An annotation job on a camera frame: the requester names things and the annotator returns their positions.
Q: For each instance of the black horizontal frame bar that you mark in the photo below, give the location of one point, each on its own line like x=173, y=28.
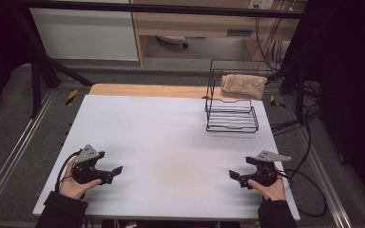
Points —
x=158, y=9

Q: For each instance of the white cabinet panel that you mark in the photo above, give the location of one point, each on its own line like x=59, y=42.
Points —
x=82, y=34

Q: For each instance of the beige towel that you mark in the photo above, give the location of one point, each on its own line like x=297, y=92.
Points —
x=244, y=85

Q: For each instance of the aluminium floor rail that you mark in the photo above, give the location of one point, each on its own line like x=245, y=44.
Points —
x=15, y=148
x=326, y=177

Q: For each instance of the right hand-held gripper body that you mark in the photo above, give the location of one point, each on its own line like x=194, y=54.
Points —
x=263, y=172

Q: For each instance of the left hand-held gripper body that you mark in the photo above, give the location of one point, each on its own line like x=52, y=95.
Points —
x=87, y=167

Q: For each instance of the black metal stand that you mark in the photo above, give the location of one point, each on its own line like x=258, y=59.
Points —
x=300, y=95
x=36, y=85

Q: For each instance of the wooden table board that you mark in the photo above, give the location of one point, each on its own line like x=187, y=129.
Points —
x=145, y=90

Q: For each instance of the white wall socket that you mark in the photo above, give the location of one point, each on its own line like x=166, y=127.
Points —
x=261, y=3

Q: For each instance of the person's left hand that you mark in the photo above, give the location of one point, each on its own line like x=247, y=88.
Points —
x=72, y=186

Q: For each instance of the white chair base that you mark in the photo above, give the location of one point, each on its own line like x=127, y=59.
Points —
x=174, y=39

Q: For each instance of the person's right hand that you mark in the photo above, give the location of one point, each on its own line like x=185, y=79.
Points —
x=272, y=190

